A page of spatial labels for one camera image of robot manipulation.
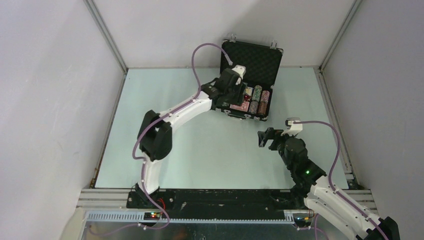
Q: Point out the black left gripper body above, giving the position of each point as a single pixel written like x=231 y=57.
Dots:
x=235 y=95

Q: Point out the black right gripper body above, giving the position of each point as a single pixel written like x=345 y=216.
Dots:
x=279 y=141

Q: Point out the pink white chip stack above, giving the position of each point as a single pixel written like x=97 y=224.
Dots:
x=265 y=95

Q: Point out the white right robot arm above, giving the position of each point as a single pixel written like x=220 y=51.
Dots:
x=314 y=189

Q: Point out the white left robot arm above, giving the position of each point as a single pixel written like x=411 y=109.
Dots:
x=155 y=137

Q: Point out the red dice in case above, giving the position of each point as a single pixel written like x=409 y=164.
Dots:
x=247 y=98

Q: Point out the blue card deck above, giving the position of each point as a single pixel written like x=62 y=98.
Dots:
x=248 y=91

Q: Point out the red card deck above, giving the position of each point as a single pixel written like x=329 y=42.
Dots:
x=244 y=107

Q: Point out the black aluminium poker case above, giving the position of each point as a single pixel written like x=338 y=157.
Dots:
x=262 y=64

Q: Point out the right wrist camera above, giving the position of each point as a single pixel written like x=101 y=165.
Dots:
x=293 y=126

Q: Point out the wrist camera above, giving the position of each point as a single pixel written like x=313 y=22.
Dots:
x=293 y=126
x=240 y=70

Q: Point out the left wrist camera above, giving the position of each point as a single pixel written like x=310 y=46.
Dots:
x=240 y=70

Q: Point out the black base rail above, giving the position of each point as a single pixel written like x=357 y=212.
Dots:
x=219 y=204

